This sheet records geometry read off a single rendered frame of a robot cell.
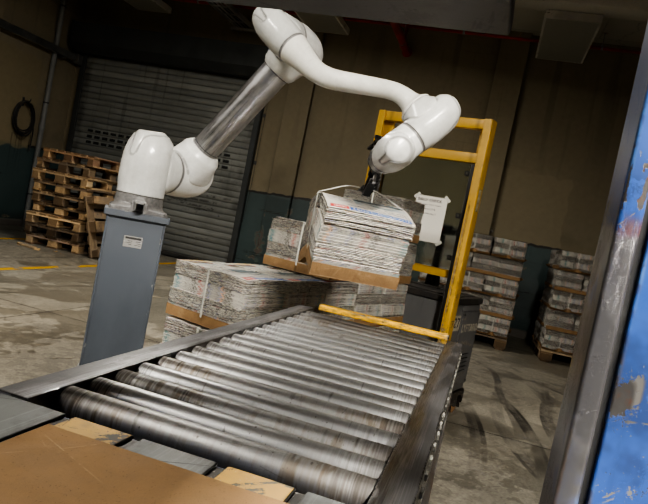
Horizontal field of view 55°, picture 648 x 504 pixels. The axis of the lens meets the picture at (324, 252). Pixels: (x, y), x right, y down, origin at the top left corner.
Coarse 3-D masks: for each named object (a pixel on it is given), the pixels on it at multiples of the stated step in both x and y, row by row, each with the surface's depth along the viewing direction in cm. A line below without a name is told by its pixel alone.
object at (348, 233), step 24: (336, 216) 187; (360, 216) 188; (384, 216) 190; (408, 216) 198; (312, 240) 199; (336, 240) 190; (360, 240) 191; (384, 240) 192; (408, 240) 193; (336, 264) 193; (360, 264) 194; (384, 264) 194
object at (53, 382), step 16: (256, 320) 165; (272, 320) 170; (192, 336) 132; (208, 336) 135; (224, 336) 139; (128, 352) 110; (144, 352) 112; (160, 352) 114; (176, 352) 118; (80, 368) 96; (96, 368) 98; (112, 368) 99; (128, 368) 102; (16, 384) 84; (32, 384) 85; (48, 384) 86; (64, 384) 88; (80, 384) 90; (32, 400) 81; (48, 400) 84
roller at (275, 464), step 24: (72, 408) 84; (96, 408) 84; (120, 408) 84; (144, 408) 84; (144, 432) 82; (168, 432) 81; (192, 432) 81; (216, 432) 81; (216, 456) 79; (240, 456) 78; (264, 456) 78; (288, 456) 78; (288, 480) 76; (312, 480) 76; (336, 480) 76; (360, 480) 76
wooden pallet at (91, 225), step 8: (88, 200) 803; (96, 200) 807; (104, 200) 826; (112, 200) 847; (88, 208) 805; (96, 208) 828; (88, 216) 803; (96, 216) 826; (104, 216) 845; (88, 224) 803; (96, 224) 802; (104, 224) 821; (88, 232) 803; (96, 232) 811; (88, 240) 804; (96, 240) 817; (88, 248) 804; (96, 248) 815; (96, 256) 802
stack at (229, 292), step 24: (192, 264) 243; (216, 264) 255; (240, 264) 276; (192, 288) 242; (216, 288) 236; (240, 288) 229; (264, 288) 238; (288, 288) 251; (312, 288) 267; (336, 288) 284; (360, 288) 304; (216, 312) 234; (240, 312) 229; (264, 312) 241; (360, 312) 308; (168, 336) 248
